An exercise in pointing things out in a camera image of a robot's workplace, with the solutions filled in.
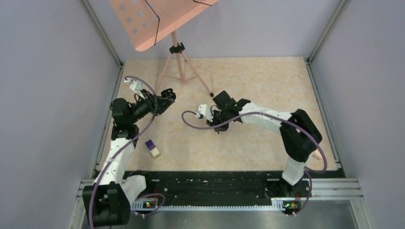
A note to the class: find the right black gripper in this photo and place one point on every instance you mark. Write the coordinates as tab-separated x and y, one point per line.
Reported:
215	113

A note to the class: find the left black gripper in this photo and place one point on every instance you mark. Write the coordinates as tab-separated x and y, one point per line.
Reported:
162	104

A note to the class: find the black earbud charging case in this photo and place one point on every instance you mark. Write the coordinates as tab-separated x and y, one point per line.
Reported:
168	94

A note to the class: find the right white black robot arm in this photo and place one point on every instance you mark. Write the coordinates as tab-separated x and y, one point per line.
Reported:
299	134

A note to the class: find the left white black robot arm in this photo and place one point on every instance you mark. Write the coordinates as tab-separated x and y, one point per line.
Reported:
108	199

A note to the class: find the purple white small box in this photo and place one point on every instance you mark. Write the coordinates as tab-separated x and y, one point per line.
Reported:
152	148

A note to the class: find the pink music stand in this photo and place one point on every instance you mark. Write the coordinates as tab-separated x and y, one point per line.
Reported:
149	21

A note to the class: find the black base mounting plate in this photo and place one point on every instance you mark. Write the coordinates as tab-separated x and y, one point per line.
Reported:
221	188

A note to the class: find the wooden toy microphone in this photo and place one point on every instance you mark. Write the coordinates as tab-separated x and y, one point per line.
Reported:
317	155

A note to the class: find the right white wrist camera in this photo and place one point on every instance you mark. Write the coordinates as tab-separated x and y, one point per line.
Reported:
204	110

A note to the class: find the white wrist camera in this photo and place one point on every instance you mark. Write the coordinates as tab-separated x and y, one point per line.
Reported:
136	85
204	110

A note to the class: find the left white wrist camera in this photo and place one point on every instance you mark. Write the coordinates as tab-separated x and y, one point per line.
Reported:
136	85

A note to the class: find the aluminium frame rail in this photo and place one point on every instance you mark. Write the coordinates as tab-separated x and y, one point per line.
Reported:
322	189

